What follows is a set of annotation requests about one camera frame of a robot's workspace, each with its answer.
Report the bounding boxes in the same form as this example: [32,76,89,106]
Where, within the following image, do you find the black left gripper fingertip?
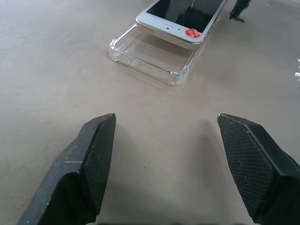
[229,0,252,23]

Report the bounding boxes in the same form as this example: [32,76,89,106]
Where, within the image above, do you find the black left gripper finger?
[217,113,300,225]
[17,113,117,225]

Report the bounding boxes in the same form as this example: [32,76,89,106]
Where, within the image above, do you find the white smartphone with red sticker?
[135,0,228,50]

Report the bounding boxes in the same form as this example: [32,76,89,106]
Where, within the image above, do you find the clear plastic phone case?
[108,24,199,86]

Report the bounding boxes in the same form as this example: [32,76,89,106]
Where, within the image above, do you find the crinkled clear plastic wrap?
[293,55,300,87]

